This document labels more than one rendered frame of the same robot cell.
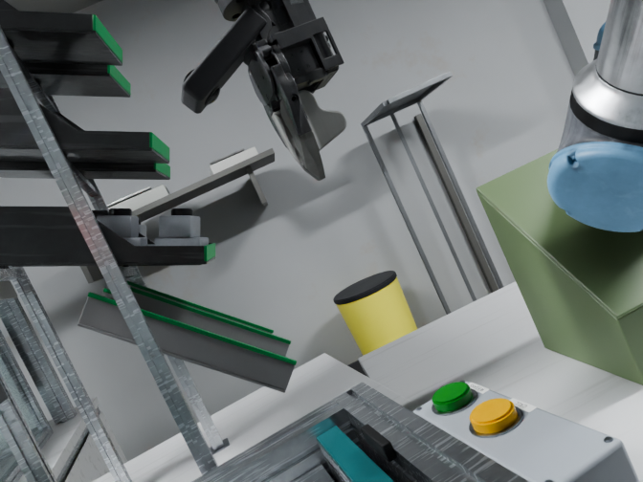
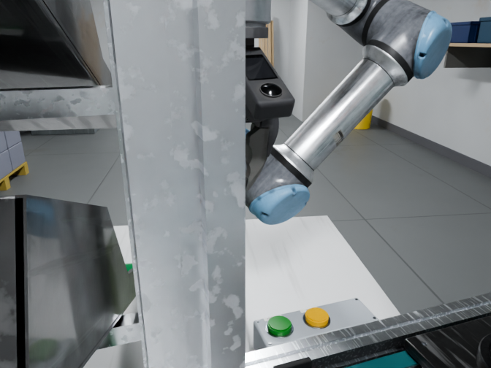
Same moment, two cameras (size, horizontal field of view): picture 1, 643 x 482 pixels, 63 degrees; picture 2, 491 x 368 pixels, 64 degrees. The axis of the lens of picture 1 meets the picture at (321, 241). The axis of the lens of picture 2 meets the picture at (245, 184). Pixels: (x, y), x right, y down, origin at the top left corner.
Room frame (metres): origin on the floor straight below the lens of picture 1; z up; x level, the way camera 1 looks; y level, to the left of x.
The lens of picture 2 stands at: (0.59, 0.49, 1.42)
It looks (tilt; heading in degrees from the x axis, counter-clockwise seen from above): 20 degrees down; 267
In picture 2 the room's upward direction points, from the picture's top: straight up
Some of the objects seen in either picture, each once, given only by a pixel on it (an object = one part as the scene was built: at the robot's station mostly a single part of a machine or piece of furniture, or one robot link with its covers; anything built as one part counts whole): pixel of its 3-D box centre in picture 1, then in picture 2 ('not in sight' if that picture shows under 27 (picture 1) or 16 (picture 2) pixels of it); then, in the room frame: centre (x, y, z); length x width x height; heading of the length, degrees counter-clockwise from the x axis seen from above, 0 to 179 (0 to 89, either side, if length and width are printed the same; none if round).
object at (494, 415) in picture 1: (495, 419); (316, 318); (0.44, -0.07, 0.96); 0.04 x 0.04 x 0.02
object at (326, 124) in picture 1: (321, 130); (250, 154); (0.56, -0.05, 1.27); 0.06 x 0.03 x 0.09; 105
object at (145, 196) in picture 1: (140, 203); not in sight; (3.03, 0.85, 1.62); 0.37 x 0.36 x 0.09; 94
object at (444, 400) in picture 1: (454, 400); (279, 327); (0.51, -0.05, 0.96); 0.04 x 0.04 x 0.02
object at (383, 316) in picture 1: (386, 333); not in sight; (3.07, -0.12, 0.32); 0.41 x 0.40 x 0.64; 4
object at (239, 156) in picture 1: (232, 163); not in sight; (3.07, 0.27, 1.61); 0.30 x 0.29 x 0.08; 94
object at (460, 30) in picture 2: not in sight; (470, 32); (-1.88, -3.65, 1.48); 0.49 x 0.37 x 0.19; 94
